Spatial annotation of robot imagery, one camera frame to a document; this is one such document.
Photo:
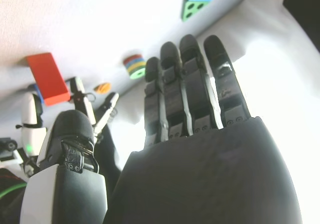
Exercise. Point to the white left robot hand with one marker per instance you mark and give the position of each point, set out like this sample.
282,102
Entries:
200,171

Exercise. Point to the red rectangular block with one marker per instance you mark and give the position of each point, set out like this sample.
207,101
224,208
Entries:
47,78

